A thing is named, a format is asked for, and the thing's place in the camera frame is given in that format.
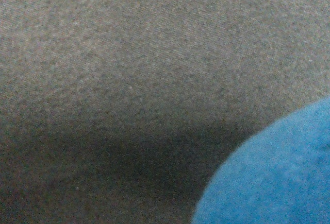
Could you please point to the blue plush ball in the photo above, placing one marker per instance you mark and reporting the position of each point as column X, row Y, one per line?
column 280, row 175

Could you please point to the black tablecloth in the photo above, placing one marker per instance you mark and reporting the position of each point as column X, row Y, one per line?
column 119, row 111

